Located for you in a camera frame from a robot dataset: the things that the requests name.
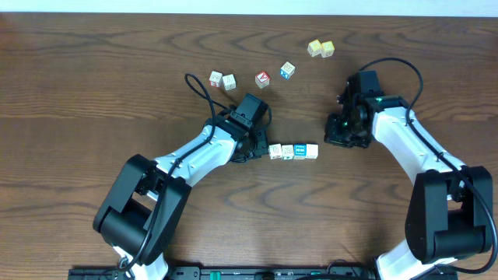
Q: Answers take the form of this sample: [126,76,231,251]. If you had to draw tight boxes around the red letter A block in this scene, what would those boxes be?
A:
[255,71,271,89]

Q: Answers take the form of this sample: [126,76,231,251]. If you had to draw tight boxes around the blue sided letter block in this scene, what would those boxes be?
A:
[280,61,296,79]

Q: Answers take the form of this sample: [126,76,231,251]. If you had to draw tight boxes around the plain white block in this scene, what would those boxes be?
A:
[306,144,319,159]

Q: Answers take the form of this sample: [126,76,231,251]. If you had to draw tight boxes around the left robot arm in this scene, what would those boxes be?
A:
[93,94,271,279]

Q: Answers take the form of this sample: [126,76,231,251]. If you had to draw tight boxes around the pale yellow block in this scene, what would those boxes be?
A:
[307,40,322,57]

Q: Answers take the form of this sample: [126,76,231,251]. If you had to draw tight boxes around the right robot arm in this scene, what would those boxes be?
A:
[324,71,497,279]

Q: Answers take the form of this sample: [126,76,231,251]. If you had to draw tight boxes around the green sided block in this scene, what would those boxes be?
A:
[282,145,295,160]

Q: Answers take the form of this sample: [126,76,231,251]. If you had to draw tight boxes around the white block beside red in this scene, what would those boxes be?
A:
[222,74,237,91]

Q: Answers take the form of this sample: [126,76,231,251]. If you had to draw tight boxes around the red number block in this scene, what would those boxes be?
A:
[209,71,223,88]

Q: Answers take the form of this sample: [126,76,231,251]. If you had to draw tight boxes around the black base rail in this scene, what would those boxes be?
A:
[68,264,378,280]

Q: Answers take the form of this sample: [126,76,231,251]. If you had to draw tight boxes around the blue top block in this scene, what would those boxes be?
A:
[293,144,307,159]

